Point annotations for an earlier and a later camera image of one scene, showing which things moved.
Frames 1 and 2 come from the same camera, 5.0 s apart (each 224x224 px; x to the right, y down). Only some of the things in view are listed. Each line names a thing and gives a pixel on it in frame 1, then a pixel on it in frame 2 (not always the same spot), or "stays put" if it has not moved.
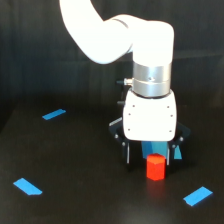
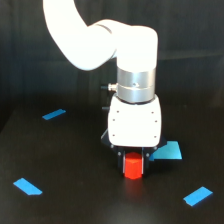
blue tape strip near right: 197,196 stays put
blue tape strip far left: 53,114 stays put
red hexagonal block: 156,166 → 133,165
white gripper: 149,119 → 134,127
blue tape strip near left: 27,187 stays put
